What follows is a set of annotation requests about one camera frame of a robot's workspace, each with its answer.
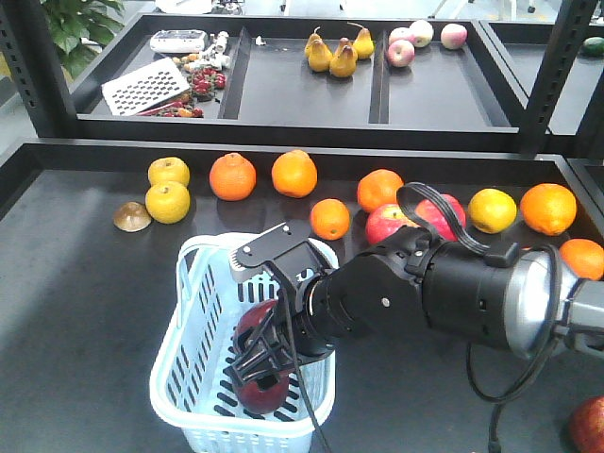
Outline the dark red apple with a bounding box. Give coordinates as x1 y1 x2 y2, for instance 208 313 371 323
228 299 290 414
569 395 603 453

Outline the white electronic scale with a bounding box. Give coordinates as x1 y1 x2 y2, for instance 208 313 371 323
149 29 208 54

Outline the checkerboard calibration board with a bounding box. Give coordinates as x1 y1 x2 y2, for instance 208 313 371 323
101 58 190 116

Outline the small orange right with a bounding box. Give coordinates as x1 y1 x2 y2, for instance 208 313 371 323
560 239 603 280

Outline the light blue plastic basket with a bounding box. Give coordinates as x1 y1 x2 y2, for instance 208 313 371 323
149 232 336 452

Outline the small orange centre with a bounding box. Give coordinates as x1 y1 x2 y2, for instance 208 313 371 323
310 198 350 241

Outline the yellow citrus fruit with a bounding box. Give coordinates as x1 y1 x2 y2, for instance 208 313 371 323
468 188 517 234

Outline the bright red apple front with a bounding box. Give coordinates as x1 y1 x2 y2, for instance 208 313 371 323
365 204 418 244

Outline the pink red apple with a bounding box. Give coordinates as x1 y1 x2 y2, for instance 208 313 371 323
413 193 467 242

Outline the orange beside red apples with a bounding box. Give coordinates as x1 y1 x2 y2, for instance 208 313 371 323
357 169 404 213

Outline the small orange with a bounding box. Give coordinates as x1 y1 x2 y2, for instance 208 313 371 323
560 239 603 280
310 198 350 241

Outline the potted green plant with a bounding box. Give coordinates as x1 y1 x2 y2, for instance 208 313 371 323
41 0 125 79

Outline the black wooden produce stand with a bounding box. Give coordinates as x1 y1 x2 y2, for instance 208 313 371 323
1 1 603 452

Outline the brown mushroom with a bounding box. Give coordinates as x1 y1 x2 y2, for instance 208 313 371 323
112 201 152 232

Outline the orange back centre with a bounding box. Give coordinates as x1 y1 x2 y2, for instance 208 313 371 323
271 149 318 198

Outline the orange back left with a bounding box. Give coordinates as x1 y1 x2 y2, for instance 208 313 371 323
209 152 257 201

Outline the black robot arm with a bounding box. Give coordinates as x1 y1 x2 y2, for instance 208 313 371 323
227 222 603 385

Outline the large orange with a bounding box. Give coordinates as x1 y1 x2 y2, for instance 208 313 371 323
520 183 577 236

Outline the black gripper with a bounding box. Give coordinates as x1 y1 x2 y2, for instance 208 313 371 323
230 263 336 382

